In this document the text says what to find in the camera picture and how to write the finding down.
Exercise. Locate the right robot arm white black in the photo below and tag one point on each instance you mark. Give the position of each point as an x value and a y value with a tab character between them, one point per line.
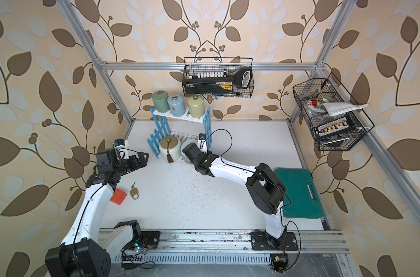
266	190

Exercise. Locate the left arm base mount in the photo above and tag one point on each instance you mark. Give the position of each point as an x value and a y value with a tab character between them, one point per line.
147	239

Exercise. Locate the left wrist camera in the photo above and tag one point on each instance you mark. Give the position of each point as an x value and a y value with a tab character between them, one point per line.
121	145

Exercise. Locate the white paper booklet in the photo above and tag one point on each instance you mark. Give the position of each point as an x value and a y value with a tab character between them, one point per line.
339	108

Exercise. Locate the yellow-green tea canister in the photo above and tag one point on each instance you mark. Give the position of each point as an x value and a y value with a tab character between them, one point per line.
196	106

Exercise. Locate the right wire basket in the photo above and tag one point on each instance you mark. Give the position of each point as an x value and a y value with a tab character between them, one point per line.
310	94

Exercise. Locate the brass padlock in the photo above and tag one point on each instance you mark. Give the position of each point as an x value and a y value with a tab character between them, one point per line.
134	193

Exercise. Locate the green plastic tool case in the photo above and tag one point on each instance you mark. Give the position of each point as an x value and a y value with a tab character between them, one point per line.
302	201

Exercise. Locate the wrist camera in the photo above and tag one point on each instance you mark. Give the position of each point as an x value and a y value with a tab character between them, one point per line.
202	142
121	145

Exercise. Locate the blue tea canister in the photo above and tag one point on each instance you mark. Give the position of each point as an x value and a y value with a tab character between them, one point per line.
176	104

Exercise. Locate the wire basket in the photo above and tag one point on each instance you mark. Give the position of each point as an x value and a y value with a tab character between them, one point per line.
310	94
210	64

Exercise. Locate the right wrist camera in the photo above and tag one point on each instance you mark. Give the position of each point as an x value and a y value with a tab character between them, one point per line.
202	142

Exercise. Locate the drill bit set box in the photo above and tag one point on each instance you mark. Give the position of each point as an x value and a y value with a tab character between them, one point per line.
335	127

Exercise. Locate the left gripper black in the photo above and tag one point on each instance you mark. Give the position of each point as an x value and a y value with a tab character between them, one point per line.
144	161

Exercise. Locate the red small box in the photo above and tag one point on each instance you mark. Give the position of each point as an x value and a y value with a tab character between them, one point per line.
118	197

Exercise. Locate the back wire basket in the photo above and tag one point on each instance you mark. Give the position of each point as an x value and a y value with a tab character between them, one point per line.
210	64

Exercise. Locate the blue white wooden shelf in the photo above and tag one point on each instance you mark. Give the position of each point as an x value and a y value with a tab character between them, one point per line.
184	128

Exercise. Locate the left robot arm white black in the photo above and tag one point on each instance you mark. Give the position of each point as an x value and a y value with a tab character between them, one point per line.
80	254

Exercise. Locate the black yellow tool case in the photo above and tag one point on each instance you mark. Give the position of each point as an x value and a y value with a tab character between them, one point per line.
238	83

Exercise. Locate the cream jar with tassel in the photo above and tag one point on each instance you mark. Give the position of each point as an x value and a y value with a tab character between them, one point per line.
170	148

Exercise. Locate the green tea canister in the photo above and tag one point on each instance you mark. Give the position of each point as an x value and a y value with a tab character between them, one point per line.
160	101

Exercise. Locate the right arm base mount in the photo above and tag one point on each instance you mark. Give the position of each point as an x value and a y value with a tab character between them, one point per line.
261	240

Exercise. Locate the pale blue round jar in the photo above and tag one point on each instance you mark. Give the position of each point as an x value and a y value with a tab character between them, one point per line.
188	151

